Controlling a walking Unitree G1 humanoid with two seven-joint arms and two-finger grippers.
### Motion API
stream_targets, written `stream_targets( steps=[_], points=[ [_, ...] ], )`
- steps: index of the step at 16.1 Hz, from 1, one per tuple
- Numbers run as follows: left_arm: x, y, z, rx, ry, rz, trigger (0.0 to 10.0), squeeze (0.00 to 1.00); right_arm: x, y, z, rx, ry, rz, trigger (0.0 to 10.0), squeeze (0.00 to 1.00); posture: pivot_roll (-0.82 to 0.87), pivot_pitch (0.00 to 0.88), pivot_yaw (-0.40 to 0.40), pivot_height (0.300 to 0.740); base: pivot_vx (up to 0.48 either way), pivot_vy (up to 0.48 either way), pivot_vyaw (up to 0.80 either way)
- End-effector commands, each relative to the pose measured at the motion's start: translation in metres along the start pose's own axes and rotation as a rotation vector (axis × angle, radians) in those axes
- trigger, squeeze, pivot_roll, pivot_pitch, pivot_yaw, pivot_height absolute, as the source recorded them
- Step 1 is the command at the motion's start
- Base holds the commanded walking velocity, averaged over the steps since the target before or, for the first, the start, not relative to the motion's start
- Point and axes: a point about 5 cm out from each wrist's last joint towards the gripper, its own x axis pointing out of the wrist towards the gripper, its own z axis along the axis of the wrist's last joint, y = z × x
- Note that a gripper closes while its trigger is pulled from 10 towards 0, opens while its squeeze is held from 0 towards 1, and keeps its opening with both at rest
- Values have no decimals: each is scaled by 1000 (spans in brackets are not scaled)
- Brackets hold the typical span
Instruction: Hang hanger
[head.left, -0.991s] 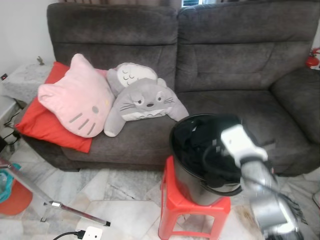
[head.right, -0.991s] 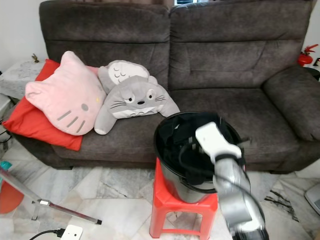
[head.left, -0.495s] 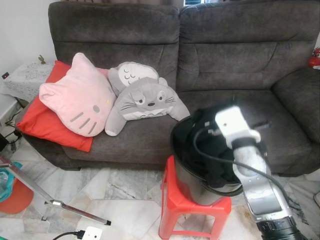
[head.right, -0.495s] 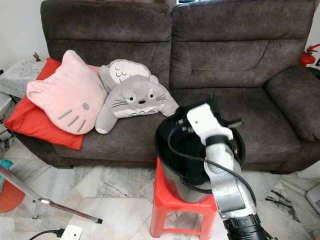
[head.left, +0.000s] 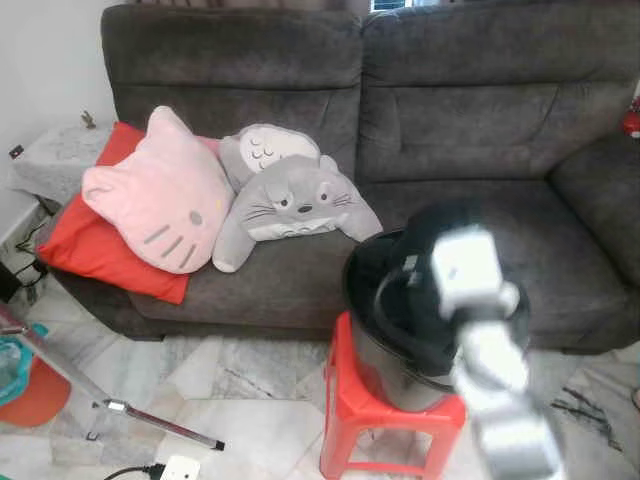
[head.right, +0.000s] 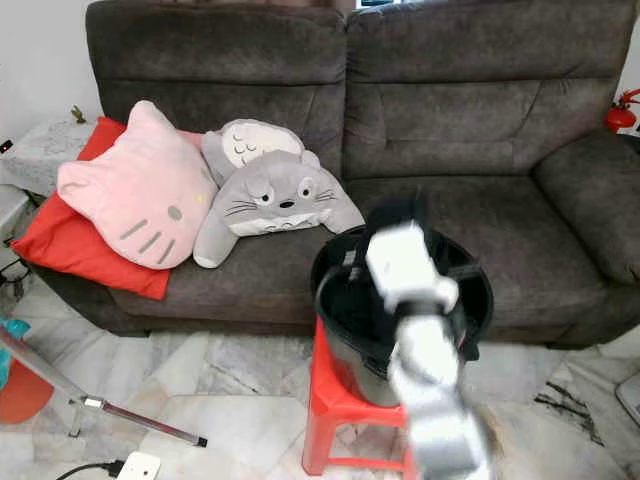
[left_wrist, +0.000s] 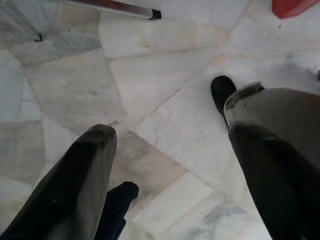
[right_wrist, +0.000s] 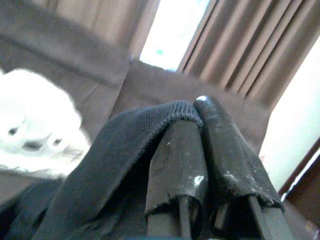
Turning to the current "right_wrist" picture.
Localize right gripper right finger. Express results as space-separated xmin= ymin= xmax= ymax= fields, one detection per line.
xmin=193 ymin=94 xmax=293 ymax=240

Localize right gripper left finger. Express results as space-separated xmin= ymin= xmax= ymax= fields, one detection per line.
xmin=144 ymin=119 xmax=210 ymax=240

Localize brown pleated curtain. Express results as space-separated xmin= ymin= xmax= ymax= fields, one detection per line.
xmin=39 ymin=0 xmax=320 ymax=106

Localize black garment with green print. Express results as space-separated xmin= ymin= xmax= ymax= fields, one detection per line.
xmin=0 ymin=99 xmax=203 ymax=240

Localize dark grey fabric sofa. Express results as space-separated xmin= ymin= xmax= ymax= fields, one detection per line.
xmin=0 ymin=0 xmax=276 ymax=201

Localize grey totoro plush, open eyes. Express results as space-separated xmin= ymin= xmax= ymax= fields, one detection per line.
xmin=0 ymin=68 xmax=91 ymax=176

